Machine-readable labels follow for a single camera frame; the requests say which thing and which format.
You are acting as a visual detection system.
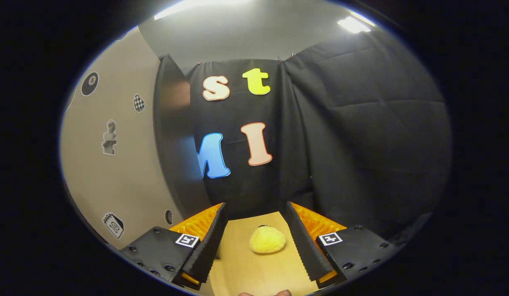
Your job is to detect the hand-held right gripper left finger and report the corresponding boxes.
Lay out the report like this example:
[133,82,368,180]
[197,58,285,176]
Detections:
[120,202,229,290]

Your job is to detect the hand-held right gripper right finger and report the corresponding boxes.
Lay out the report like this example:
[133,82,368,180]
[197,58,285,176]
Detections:
[284,201,397,289]

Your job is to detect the yellow plush toy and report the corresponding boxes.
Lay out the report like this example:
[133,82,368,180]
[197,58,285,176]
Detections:
[249,225,287,254]

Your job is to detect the black backdrop cloth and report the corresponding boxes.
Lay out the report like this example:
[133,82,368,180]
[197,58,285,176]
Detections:
[185,31,452,243]

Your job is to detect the long ceiling light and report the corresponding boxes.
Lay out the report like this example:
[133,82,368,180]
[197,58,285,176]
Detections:
[337,12,376,34]

